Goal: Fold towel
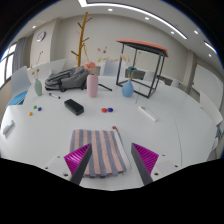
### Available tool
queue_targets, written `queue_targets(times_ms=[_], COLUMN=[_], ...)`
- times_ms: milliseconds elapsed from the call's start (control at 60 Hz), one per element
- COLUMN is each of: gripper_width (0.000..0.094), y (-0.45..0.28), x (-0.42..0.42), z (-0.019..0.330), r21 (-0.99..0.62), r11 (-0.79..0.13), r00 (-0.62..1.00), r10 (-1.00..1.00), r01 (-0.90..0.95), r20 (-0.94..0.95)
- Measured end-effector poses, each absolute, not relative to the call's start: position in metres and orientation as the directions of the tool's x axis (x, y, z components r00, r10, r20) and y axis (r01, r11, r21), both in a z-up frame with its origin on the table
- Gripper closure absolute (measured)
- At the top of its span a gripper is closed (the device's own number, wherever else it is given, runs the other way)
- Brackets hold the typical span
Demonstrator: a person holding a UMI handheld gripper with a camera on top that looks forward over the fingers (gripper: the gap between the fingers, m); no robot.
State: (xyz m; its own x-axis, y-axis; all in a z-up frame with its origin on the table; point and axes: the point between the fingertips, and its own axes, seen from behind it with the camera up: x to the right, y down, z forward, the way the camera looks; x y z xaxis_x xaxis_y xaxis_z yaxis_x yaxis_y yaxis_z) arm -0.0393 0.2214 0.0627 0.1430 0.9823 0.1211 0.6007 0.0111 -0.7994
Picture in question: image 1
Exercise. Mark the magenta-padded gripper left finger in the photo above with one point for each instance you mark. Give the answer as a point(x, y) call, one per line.
point(77, 160)

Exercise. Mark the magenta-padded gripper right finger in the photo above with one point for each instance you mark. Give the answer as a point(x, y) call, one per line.
point(146, 159)

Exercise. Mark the grey striped towel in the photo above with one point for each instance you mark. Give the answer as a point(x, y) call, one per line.
point(103, 150)

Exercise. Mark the small red clip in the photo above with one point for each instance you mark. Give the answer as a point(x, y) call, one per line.
point(115, 127)

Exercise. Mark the white flat bar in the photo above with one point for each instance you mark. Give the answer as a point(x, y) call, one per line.
point(148, 113)

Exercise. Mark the black rectangular case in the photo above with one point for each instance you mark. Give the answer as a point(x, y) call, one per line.
point(74, 107)

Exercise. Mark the red round magnet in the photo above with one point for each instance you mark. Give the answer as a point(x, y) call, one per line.
point(104, 110)

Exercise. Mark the blue round magnet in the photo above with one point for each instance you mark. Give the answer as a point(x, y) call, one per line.
point(39, 108)
point(110, 109)

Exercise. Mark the orange round magnet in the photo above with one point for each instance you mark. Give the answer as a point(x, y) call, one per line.
point(30, 113)

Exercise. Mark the green round magnet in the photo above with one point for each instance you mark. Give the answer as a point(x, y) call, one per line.
point(35, 107)

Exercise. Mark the black and white marker pen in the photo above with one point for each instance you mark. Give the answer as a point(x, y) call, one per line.
point(54, 95)

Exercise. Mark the blue vase with flowers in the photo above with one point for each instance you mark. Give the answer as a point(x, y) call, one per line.
point(127, 90)

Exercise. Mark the pink vase with flowers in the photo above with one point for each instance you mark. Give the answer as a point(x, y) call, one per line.
point(92, 86)

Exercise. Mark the white remote control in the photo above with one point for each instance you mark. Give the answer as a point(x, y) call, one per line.
point(8, 127)

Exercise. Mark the grey backpack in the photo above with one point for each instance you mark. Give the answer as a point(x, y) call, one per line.
point(68, 80)

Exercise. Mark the green vase with dried stems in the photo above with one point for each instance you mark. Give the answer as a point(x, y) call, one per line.
point(38, 88)

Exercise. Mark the white chair with blue seat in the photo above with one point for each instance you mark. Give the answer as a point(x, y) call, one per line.
point(20, 81)

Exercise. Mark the black-framed orange-topped side table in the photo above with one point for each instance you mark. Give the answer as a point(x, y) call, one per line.
point(143, 44)

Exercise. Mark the window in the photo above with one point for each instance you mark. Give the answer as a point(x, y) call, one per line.
point(7, 66)

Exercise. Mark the wooden coat rack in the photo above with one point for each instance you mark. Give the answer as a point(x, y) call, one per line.
point(81, 40)

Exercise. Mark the grey curtain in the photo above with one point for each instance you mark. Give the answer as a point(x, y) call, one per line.
point(19, 53)

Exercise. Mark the ceiling lights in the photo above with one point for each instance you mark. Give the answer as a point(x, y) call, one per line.
point(133, 9)

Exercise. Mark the round wall clock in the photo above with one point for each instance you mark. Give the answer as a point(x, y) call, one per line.
point(40, 36)

